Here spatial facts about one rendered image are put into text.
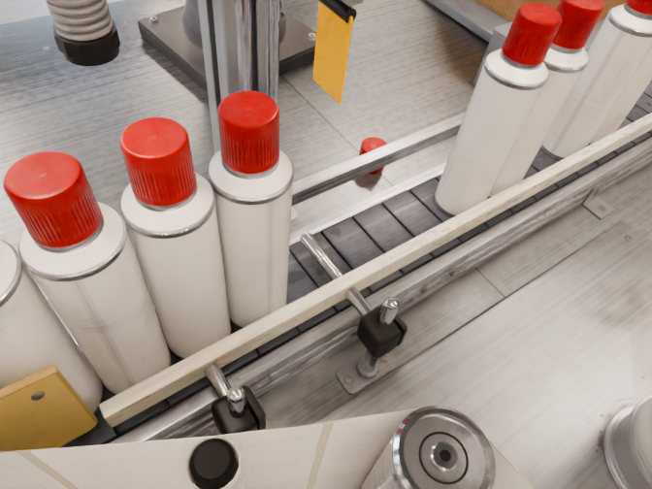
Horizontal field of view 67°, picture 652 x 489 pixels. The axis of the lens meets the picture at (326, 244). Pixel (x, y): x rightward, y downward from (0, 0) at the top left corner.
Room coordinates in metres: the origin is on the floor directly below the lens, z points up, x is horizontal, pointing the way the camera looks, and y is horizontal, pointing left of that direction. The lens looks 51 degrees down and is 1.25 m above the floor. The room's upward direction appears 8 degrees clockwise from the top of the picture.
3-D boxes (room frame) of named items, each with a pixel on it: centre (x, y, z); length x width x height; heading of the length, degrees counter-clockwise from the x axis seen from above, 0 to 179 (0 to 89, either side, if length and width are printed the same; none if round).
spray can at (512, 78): (0.38, -0.13, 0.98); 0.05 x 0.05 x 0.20
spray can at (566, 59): (0.41, -0.17, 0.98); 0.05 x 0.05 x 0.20
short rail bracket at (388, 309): (0.20, -0.05, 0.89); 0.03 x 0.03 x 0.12; 41
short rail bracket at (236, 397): (0.13, 0.05, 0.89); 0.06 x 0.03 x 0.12; 41
